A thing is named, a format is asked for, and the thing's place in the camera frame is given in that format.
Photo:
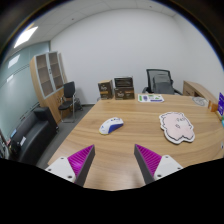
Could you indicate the white and blue computer mouse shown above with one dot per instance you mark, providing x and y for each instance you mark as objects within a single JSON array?
[{"x": 110, "y": 126}]

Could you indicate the small orange box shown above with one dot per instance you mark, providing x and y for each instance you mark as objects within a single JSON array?
[{"x": 213, "y": 106}]

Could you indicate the grey backpack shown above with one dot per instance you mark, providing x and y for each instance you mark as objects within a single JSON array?
[{"x": 163, "y": 85}]

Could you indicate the white sticker sheet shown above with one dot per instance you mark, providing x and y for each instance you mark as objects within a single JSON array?
[{"x": 150, "y": 98}]

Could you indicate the black mesh office chair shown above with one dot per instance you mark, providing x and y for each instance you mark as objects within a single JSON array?
[{"x": 151, "y": 75}]

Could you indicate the black visitor chair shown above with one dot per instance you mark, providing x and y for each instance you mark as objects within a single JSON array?
[{"x": 69, "y": 90}]

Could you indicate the pink pig-shaped mouse pad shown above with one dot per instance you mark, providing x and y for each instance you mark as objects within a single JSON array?
[{"x": 176, "y": 127}]

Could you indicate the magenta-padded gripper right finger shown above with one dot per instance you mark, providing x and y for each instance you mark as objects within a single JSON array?
[{"x": 148, "y": 159}]

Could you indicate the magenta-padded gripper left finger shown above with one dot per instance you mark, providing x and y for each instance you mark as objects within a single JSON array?
[{"x": 81, "y": 160}]

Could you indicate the wide brown cardboard box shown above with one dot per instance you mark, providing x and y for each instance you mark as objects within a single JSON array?
[{"x": 124, "y": 93}]

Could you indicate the wooden shelf cabinet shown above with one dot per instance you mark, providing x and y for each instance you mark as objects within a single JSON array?
[{"x": 50, "y": 96}]

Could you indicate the black box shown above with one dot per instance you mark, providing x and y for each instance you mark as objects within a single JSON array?
[{"x": 123, "y": 82}]

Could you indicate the purple card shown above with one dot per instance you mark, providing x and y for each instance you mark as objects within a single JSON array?
[{"x": 221, "y": 104}]

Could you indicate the wooden side desk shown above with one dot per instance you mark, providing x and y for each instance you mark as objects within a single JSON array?
[{"x": 196, "y": 89}]

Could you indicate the ceiling light panel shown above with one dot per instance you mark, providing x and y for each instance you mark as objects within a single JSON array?
[{"x": 25, "y": 36}]

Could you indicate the tall brown cardboard box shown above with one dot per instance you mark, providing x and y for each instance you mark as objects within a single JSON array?
[{"x": 106, "y": 90}]

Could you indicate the black leather sofa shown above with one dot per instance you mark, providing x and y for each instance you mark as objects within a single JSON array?
[{"x": 31, "y": 136}]

